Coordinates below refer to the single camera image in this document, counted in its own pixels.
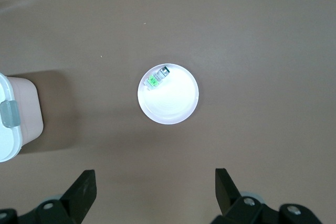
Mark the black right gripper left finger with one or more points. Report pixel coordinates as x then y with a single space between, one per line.
78 197

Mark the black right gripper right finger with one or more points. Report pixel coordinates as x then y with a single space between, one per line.
228 197

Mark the pink round plate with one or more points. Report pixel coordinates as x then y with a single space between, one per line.
172 103

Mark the green and grey switch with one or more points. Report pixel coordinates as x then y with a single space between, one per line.
155 80

